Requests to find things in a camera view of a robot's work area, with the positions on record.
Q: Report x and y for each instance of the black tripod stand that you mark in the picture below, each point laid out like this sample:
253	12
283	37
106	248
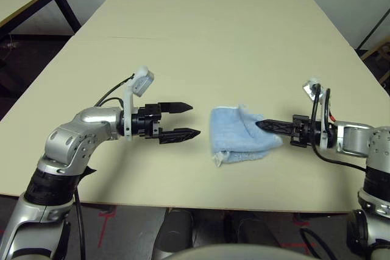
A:
373	30

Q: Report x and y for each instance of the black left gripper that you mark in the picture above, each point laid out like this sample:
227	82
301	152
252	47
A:
146	121

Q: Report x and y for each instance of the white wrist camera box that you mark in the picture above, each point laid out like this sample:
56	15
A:
138	85
314	89

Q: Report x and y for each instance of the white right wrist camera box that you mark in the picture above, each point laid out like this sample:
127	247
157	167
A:
314	89

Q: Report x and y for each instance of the dark grey robot leg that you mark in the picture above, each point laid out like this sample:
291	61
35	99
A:
175	231
251	229

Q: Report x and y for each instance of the small white floor clutter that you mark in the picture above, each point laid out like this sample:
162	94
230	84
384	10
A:
9	45

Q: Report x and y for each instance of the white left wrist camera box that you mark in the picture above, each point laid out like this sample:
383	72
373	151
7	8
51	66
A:
138	85

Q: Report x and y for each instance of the wooden stool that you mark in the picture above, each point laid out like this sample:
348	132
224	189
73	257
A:
377	50

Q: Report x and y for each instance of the dark grey robot right leg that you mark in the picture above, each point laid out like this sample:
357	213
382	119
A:
251	229

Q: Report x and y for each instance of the light blue terry towel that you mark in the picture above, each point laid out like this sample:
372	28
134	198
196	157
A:
231	135

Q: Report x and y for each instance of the dark grey robot left leg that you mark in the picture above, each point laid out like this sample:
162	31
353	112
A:
175	231

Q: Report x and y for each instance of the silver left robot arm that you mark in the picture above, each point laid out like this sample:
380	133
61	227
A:
76	138

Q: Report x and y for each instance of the grey robot torso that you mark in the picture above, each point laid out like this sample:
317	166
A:
240	254

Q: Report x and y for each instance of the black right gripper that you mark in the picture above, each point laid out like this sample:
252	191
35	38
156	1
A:
304	130

